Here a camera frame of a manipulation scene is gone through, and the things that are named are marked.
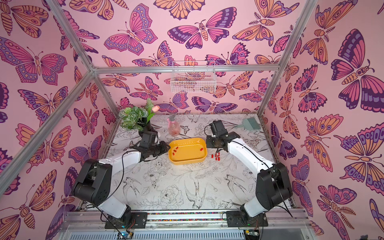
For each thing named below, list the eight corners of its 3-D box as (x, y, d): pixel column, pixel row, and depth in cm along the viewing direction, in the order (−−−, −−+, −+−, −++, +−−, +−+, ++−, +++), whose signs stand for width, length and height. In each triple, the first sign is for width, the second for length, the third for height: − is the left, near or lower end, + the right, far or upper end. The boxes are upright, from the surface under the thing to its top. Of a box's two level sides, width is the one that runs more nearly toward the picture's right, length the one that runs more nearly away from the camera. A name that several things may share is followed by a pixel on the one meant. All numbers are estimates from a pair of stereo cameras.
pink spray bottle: (170, 137, 109) (166, 122, 97) (171, 128, 114) (167, 113, 102) (179, 137, 109) (177, 122, 97) (180, 128, 114) (178, 113, 102)
